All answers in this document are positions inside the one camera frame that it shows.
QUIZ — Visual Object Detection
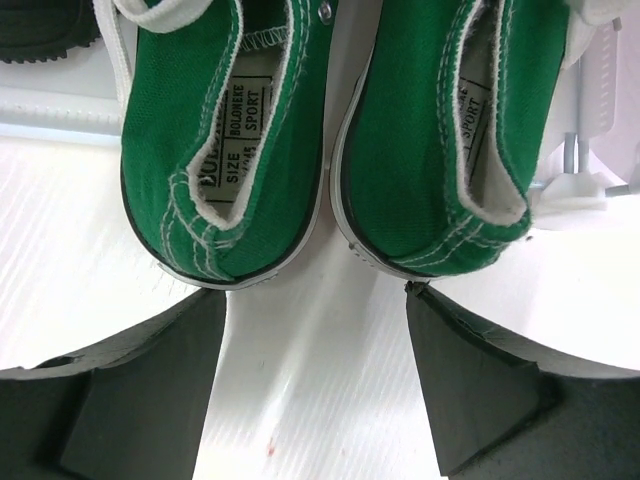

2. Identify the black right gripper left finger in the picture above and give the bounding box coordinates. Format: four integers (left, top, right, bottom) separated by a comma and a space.
1, 289, 226, 479

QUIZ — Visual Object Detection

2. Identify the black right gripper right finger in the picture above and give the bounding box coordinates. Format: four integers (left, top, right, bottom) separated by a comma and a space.
406, 282, 639, 479

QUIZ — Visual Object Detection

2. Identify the green canvas sneaker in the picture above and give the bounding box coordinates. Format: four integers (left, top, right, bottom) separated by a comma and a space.
331, 1, 615, 282
94, 1, 336, 290

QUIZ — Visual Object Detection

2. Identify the white plastic shoe cabinet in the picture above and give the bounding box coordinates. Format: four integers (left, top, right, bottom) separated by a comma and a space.
1, 6, 639, 233

